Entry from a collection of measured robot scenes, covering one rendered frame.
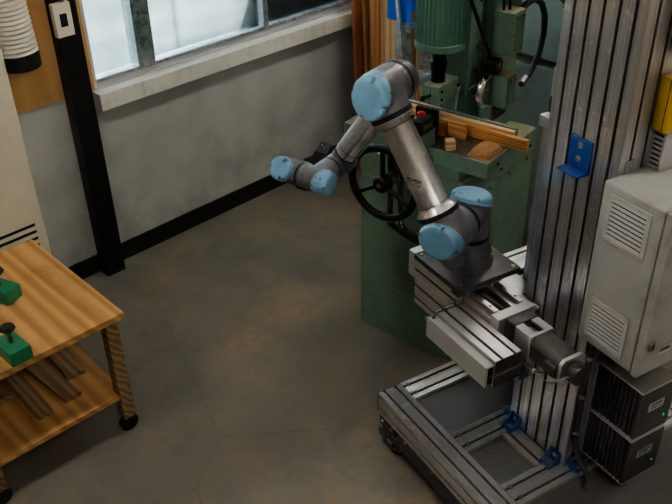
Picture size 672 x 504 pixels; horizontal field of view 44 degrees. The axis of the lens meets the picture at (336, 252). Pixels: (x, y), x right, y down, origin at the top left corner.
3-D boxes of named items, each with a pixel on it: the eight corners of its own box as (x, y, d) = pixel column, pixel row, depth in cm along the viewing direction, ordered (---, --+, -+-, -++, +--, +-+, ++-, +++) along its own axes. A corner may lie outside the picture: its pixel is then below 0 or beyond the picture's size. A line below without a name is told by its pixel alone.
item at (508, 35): (490, 52, 294) (493, 10, 286) (502, 45, 300) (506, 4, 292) (511, 56, 289) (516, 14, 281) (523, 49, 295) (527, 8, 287)
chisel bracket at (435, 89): (421, 106, 296) (421, 84, 291) (441, 94, 305) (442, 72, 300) (438, 111, 292) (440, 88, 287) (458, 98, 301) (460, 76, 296)
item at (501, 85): (483, 104, 303) (486, 72, 296) (492, 97, 307) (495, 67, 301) (506, 109, 298) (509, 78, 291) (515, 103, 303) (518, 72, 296)
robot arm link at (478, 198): (497, 227, 238) (501, 186, 230) (476, 249, 228) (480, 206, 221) (459, 216, 243) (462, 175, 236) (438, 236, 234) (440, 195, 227)
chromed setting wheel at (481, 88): (472, 111, 297) (474, 79, 291) (488, 100, 306) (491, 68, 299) (479, 113, 296) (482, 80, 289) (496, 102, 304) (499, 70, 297)
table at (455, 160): (328, 145, 303) (327, 130, 300) (375, 117, 323) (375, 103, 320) (473, 191, 272) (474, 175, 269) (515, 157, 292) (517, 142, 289)
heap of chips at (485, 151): (465, 155, 281) (465, 147, 279) (483, 142, 289) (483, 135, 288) (487, 161, 277) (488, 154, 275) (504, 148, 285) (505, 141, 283)
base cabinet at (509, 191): (358, 321, 351) (358, 173, 312) (430, 260, 389) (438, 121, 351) (450, 361, 328) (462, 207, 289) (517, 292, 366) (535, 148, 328)
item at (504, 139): (376, 110, 314) (376, 101, 312) (379, 109, 315) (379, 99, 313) (525, 152, 282) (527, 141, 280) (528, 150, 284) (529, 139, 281)
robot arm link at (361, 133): (411, 39, 223) (330, 150, 258) (391, 51, 216) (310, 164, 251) (442, 69, 222) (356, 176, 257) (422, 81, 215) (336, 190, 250)
